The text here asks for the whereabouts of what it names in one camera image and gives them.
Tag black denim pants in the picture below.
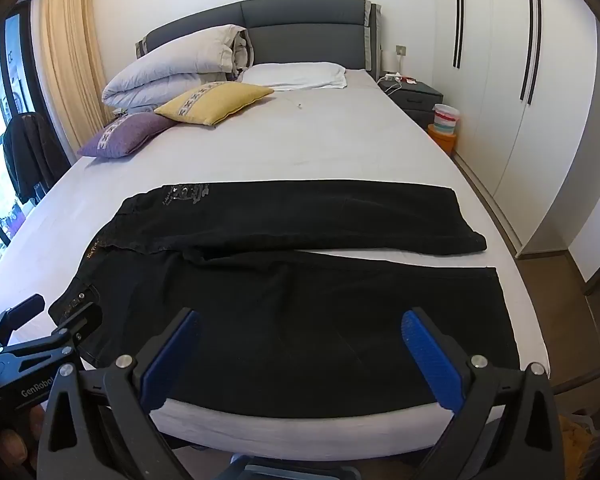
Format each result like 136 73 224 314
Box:
48 180 519 418

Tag person left hand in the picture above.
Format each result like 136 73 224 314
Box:
0 405 45 479

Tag dark clothes on chair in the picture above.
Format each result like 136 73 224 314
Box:
3 113 48 205

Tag purple patterned cushion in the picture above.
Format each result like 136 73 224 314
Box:
79 112 175 159

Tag black framed window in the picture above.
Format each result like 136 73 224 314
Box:
0 1 46 260

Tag orange bin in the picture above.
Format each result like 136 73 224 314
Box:
427 124 457 156

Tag white red bucket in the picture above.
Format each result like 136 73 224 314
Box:
434 103 460 134

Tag white mattress bed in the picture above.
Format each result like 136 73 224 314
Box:
0 70 548 462

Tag yellow patterned cushion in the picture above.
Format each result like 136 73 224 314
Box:
155 81 274 127

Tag dark grey nightstand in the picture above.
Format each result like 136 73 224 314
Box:
378 78 443 129

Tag folded white grey duvet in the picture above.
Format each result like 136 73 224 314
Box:
102 24 254 110

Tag beige curtain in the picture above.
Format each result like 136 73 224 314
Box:
40 0 112 153

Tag white pillow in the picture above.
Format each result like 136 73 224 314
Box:
239 62 348 92

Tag dark grey headboard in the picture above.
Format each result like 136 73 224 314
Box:
135 0 381 78

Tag white wardrobe with black handles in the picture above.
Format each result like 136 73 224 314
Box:
432 0 597 255

